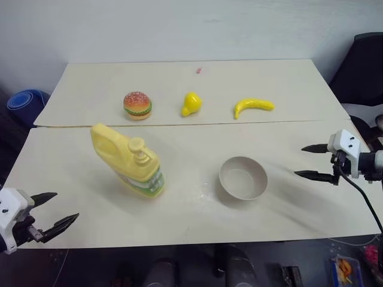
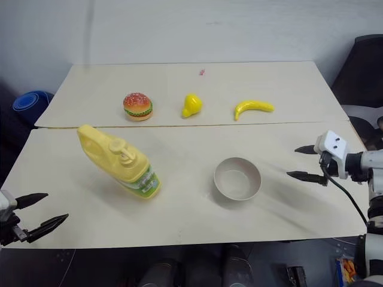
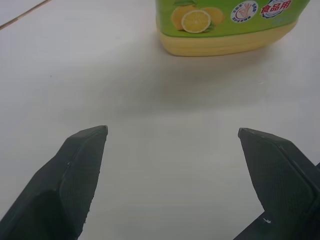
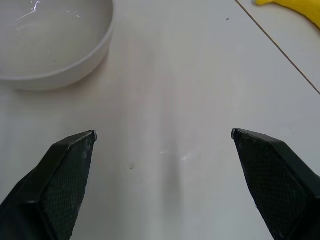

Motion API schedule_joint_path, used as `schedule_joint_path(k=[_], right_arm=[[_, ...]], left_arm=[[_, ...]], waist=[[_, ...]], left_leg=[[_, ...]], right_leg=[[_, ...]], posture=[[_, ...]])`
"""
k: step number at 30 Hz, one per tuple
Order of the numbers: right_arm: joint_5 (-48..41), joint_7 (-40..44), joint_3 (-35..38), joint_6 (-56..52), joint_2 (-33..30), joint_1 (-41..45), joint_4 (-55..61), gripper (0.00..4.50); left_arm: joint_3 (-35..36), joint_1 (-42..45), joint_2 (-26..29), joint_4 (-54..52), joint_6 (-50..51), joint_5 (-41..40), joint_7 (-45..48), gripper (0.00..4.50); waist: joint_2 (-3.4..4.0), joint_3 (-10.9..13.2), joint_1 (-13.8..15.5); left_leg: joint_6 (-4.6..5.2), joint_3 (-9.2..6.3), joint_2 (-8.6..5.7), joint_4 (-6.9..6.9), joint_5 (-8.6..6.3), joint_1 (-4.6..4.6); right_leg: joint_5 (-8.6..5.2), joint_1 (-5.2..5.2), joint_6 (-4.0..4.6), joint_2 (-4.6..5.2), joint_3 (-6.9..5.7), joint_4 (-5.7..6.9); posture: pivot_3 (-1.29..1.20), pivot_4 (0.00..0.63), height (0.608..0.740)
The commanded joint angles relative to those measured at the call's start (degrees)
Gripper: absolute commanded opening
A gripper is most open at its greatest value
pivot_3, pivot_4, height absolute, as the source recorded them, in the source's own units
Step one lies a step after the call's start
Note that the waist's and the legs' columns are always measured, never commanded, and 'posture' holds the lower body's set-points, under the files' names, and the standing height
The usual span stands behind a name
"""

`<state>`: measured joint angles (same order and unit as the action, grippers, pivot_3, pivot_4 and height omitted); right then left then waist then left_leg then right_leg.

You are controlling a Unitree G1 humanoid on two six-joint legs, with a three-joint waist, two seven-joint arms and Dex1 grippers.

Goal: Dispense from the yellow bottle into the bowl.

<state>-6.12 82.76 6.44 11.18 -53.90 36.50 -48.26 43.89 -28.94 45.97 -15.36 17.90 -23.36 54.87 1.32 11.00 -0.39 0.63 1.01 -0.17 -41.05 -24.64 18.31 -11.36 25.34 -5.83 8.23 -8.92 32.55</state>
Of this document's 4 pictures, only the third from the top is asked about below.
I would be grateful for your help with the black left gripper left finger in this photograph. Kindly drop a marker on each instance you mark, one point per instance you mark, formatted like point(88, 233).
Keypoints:
point(62, 185)

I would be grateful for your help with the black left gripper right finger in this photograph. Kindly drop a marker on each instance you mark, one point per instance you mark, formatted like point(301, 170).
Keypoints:
point(282, 180)

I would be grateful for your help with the yellow lemon detergent bottle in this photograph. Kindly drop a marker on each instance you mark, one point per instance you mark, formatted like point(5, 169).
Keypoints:
point(220, 27)

